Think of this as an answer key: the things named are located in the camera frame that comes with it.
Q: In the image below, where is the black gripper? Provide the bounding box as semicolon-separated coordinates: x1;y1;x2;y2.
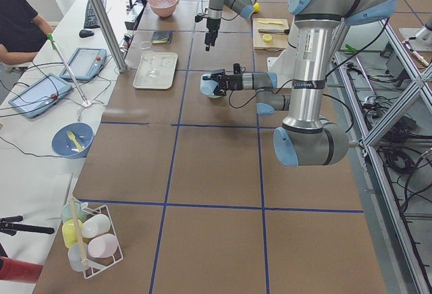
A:
205;18;220;51
201;69;244;97

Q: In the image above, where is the light blue cup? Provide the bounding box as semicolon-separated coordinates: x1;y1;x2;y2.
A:
200;79;218;96

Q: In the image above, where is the green bowl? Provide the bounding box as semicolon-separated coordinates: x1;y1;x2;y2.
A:
208;93;221;99

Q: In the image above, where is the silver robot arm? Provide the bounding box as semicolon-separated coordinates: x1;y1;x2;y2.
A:
200;0;397;167
200;0;258;51

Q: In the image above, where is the pink bowl of ice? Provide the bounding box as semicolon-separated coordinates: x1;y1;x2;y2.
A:
148;0;180;18

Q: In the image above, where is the yellow lemon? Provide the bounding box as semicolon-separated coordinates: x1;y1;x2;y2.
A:
253;3;260;13

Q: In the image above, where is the steel muddler bar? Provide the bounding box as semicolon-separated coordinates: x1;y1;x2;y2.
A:
258;28;290;35

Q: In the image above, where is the lemon half slice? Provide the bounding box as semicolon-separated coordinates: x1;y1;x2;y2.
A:
262;34;273;42

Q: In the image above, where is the wooden cutting board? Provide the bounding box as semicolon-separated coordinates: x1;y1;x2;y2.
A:
252;18;290;51

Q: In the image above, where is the cream bear tray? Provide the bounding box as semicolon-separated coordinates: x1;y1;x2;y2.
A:
132;51;178;90

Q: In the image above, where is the clear wine glass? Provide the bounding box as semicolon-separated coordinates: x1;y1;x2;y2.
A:
139;41;159;78

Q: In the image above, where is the yellow plastic knife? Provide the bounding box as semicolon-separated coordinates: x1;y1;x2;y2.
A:
257;20;284;26

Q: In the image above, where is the black keyboard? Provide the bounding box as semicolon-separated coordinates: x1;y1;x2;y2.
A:
83;1;100;29

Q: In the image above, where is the upper teach pendant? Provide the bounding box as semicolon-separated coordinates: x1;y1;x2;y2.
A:
68;47;107;82

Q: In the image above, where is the teach pendant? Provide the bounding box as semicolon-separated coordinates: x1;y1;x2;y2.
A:
8;73;72;118
68;47;107;82

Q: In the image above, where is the black computer mouse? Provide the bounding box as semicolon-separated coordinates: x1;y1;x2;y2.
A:
78;29;95;38

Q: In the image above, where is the yellow plastic fork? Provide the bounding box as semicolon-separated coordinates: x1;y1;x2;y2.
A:
66;131;85;152

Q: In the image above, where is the green tipped metal rod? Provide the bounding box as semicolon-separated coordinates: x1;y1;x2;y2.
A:
47;33;92;108

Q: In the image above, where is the light blue bucket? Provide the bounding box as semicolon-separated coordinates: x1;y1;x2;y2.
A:
51;122;94;159

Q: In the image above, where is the lower teach pendant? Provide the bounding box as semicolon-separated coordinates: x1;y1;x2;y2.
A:
8;73;72;118

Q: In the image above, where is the person in black shirt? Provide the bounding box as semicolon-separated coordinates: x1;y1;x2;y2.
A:
1;0;53;65

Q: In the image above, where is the white cup rack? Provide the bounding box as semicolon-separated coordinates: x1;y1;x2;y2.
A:
61;197;124;279

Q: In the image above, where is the black tripod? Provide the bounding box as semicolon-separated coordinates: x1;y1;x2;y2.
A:
1;216;55;236

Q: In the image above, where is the red fire extinguisher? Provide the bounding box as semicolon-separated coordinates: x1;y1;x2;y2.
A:
0;246;43;284

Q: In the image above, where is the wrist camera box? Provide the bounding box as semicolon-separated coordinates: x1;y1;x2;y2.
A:
233;63;246;75

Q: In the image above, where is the aluminium frame post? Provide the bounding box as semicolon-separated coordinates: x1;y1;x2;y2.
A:
89;0;127;73

